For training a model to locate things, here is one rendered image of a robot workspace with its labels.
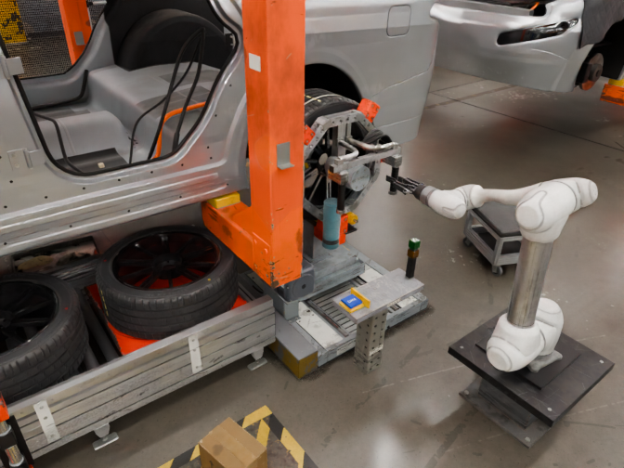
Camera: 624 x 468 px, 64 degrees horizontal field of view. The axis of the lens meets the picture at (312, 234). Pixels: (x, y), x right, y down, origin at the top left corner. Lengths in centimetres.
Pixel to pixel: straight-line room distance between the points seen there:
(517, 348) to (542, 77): 303
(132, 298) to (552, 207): 168
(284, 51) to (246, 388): 153
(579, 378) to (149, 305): 184
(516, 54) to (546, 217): 299
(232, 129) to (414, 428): 158
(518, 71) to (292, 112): 306
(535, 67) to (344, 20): 236
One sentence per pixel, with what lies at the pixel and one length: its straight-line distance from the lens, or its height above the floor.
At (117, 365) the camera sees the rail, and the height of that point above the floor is 39.
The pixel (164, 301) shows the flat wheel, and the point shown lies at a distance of 225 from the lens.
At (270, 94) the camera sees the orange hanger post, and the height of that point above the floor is 138.
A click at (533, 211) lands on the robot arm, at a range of 177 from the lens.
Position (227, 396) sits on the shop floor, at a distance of 248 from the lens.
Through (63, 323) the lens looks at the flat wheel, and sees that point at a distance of 226.
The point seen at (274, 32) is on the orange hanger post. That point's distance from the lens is 178.
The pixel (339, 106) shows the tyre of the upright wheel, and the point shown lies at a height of 114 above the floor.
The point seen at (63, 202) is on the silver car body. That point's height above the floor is 91.
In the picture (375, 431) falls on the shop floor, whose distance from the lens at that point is 237.
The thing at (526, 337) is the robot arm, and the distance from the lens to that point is 208.
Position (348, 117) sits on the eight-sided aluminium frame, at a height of 111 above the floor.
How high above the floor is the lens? 187
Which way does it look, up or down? 31 degrees down
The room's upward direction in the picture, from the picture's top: 1 degrees clockwise
